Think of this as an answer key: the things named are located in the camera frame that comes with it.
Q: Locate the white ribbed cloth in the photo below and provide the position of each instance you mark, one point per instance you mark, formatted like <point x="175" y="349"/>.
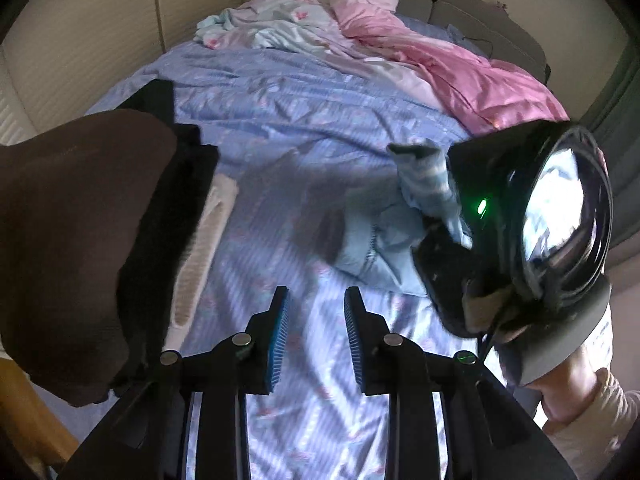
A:
<point x="200" y="255"/>

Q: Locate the light blue floral blanket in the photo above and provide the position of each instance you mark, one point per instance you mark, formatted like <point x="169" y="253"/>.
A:
<point x="280" y="20"/>

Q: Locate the grey padded headboard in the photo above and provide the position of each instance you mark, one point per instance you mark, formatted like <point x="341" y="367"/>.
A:
<point x="450" y="5"/>

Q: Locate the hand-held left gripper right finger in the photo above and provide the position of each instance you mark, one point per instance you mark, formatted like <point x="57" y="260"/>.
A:
<point x="353" y="340"/>

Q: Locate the light blue pants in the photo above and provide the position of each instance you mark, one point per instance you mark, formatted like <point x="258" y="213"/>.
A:
<point x="385" y="245"/>

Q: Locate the dark brown garment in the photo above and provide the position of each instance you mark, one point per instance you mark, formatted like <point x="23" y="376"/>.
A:
<point x="70" y="230"/>

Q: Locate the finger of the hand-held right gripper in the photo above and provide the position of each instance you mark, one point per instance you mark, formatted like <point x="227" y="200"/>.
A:
<point x="415" y="151"/>

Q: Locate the grey curtain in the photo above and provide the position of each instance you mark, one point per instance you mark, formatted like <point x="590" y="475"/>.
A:
<point x="620" y="120"/>

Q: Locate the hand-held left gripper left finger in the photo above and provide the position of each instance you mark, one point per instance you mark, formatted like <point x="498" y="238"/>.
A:
<point x="281" y="340"/>

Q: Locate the wooden furniture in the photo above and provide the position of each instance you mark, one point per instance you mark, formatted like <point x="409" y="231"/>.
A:
<point x="30" y="410"/>

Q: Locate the blue striped bed sheet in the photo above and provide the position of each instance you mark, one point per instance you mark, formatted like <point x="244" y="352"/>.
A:
<point x="300" y="125"/>

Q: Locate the pink blanket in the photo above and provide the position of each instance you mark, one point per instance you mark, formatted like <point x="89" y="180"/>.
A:
<point x="450" y="65"/>

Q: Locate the black garment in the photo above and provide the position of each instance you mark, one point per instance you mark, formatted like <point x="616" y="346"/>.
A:
<point x="175" y="180"/>

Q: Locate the person's right forearm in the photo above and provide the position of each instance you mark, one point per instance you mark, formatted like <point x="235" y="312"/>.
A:
<point x="600" y="420"/>

